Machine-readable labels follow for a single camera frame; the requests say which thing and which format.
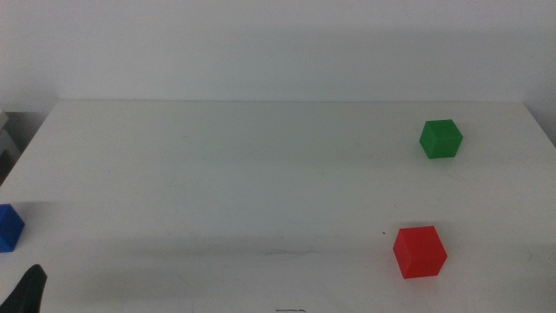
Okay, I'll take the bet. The red cube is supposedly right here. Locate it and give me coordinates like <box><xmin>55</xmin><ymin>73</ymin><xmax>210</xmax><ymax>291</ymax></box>
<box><xmin>392</xmin><ymin>225</ymin><xmax>448</xmax><ymax>280</ymax></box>

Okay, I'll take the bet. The blue cube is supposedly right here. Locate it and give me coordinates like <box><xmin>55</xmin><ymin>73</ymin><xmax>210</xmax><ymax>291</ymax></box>
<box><xmin>0</xmin><ymin>203</ymin><xmax>26</xmax><ymax>254</ymax></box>

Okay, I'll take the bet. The green cube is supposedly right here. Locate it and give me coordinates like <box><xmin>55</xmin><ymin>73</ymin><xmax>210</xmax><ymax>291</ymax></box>
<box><xmin>419</xmin><ymin>119</ymin><xmax>464</xmax><ymax>160</ymax></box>

